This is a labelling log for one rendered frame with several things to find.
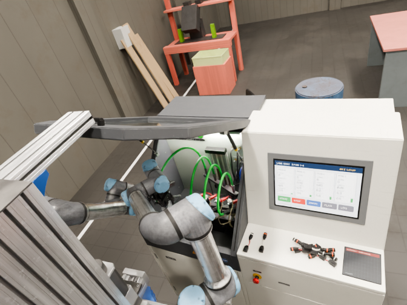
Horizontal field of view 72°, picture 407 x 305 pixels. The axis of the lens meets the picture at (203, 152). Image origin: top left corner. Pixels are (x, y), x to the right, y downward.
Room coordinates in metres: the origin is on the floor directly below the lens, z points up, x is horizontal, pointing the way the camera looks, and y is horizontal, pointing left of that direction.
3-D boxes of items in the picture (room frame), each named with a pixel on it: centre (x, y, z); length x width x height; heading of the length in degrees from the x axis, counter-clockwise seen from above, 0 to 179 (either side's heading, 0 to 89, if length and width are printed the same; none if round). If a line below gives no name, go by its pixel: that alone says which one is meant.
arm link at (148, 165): (1.13, 0.27, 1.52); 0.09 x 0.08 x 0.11; 21
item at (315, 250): (0.79, -0.40, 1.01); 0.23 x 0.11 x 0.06; 56
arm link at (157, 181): (1.03, 0.26, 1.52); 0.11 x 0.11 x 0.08; 21
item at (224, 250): (1.13, 0.26, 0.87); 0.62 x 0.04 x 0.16; 56
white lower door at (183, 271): (1.11, 0.27, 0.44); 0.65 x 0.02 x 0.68; 56
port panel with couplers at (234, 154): (1.41, -0.22, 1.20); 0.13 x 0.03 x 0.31; 56
